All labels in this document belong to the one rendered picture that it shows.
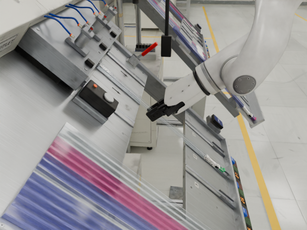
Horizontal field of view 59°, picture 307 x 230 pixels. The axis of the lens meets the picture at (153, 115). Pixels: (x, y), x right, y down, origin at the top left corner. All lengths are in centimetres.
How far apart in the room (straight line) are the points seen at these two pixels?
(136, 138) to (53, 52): 154
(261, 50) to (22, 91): 45
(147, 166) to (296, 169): 106
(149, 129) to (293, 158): 110
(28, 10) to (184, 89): 37
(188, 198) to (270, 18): 42
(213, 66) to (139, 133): 139
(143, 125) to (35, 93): 147
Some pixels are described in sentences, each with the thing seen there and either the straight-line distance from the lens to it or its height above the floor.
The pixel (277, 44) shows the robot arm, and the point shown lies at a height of 118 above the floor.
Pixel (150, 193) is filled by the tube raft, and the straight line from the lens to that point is 54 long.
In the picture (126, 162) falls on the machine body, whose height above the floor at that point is 62.
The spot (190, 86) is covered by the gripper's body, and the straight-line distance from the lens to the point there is 67.
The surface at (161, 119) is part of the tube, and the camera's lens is 76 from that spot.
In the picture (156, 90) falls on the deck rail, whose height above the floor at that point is 92.
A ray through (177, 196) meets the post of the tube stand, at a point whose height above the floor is 1.
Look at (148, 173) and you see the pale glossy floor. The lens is 194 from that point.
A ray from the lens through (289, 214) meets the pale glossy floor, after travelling 188.
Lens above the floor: 134
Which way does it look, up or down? 32 degrees down
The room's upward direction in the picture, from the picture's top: straight up
